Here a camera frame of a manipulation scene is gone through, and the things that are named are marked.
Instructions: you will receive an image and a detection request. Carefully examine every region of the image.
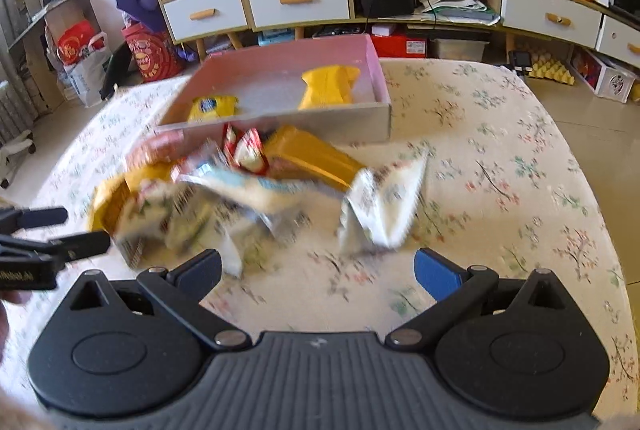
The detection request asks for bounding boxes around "white and blue snack packet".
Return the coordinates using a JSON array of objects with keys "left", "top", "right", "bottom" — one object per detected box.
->
[{"left": 176, "top": 159, "right": 312, "bottom": 237}]

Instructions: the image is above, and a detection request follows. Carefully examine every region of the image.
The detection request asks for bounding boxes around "red snack packet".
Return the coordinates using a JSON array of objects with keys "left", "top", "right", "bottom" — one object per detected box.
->
[
  {"left": 221, "top": 123, "right": 241, "bottom": 169},
  {"left": 234, "top": 129, "right": 271, "bottom": 176}
]

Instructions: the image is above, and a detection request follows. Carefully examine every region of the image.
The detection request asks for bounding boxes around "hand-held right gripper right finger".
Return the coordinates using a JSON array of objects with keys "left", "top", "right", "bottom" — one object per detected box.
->
[{"left": 385, "top": 247, "right": 571, "bottom": 352}]

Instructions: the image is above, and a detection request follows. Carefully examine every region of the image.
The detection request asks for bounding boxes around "pink snack packet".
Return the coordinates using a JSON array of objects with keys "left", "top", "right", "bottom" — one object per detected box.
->
[{"left": 124, "top": 132, "right": 186, "bottom": 172}]

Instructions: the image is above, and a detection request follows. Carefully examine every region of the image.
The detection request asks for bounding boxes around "white and red patterned box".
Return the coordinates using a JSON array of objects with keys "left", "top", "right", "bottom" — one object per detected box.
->
[{"left": 569, "top": 47, "right": 636, "bottom": 104}]

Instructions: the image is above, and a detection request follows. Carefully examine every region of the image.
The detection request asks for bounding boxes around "office chair base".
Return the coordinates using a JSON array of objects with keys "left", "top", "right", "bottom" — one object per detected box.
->
[{"left": 0, "top": 129, "right": 39, "bottom": 189}]

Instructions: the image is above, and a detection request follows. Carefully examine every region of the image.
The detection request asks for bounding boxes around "floral tablecloth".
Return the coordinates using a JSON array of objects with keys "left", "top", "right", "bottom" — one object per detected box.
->
[{"left": 0, "top": 57, "right": 637, "bottom": 430}]

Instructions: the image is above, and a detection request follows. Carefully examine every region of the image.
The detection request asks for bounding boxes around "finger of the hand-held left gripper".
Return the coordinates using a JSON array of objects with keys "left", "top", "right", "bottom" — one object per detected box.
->
[
  {"left": 0, "top": 231, "right": 112, "bottom": 272},
  {"left": 0, "top": 206, "right": 69, "bottom": 232}
]

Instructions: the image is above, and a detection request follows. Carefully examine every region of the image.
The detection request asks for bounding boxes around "gold snack packet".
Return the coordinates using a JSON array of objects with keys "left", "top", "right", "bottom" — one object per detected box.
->
[{"left": 265, "top": 126, "right": 369, "bottom": 192}]

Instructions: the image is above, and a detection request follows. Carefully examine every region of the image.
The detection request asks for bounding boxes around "white and green snack packet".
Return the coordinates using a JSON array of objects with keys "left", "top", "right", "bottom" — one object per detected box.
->
[{"left": 112, "top": 189, "right": 243, "bottom": 277}]

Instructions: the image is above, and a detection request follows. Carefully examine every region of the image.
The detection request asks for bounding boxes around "yellow egg tray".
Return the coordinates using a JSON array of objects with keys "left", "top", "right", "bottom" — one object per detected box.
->
[{"left": 527, "top": 54, "right": 576, "bottom": 86}]

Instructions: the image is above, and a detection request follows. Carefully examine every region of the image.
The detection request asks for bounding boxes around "red shoe box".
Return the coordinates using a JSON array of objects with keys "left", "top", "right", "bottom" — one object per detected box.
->
[{"left": 372, "top": 34, "right": 429, "bottom": 60}]

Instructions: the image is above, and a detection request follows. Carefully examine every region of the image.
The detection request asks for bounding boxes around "red gift bag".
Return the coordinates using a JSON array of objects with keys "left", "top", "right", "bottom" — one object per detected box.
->
[{"left": 121, "top": 22, "right": 184, "bottom": 84}]

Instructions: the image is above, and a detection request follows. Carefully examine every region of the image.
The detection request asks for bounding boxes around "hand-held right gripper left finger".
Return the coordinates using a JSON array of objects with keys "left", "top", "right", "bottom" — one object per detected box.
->
[{"left": 67, "top": 249, "right": 252, "bottom": 352}]

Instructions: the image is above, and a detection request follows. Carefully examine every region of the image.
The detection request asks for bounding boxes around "mustard yellow snack packet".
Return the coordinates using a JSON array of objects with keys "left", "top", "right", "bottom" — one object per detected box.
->
[{"left": 88, "top": 175, "right": 135, "bottom": 234}]

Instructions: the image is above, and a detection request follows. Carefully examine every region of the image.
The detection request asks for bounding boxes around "clear storage box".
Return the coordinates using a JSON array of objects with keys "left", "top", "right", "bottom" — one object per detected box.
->
[{"left": 429, "top": 37, "right": 494, "bottom": 61}]

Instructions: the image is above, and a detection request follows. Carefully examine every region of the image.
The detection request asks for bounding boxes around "black board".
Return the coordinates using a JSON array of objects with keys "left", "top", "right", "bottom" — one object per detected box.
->
[{"left": 99, "top": 43, "right": 132, "bottom": 101}]

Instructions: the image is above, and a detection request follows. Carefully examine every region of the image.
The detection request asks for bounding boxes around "black device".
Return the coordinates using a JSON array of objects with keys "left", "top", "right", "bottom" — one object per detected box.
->
[{"left": 508, "top": 49, "right": 536, "bottom": 76}]

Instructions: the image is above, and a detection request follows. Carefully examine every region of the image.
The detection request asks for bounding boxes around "small yellow blue-label packet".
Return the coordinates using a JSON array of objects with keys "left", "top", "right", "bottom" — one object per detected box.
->
[{"left": 187, "top": 94, "right": 240, "bottom": 121}]

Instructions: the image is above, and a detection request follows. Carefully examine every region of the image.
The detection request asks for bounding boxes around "pink cardboard box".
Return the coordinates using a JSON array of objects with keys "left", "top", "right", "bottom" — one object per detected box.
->
[{"left": 154, "top": 33, "right": 392, "bottom": 144}]

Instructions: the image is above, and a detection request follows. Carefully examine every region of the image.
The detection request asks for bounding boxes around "white crinkled snack packet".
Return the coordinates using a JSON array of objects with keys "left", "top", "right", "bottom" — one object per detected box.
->
[{"left": 338, "top": 154, "right": 429, "bottom": 257}]

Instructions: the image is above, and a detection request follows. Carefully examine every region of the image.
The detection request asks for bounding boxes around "large yellow snack packet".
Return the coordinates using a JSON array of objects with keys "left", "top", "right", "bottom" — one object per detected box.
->
[{"left": 298, "top": 65, "right": 362, "bottom": 111}]

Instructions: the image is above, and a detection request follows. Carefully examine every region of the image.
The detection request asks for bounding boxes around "white and red shopping bag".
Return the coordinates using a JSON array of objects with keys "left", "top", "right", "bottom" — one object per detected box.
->
[{"left": 56, "top": 19, "right": 114, "bottom": 109}]

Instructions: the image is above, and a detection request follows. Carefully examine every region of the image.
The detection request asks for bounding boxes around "pile of papers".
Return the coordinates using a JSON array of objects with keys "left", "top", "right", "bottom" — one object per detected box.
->
[{"left": 417, "top": 0, "right": 502, "bottom": 24}]

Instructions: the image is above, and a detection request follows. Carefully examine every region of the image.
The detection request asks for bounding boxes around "blue lidded storage box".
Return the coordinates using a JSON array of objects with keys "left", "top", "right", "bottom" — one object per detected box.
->
[{"left": 257, "top": 29, "right": 301, "bottom": 49}]

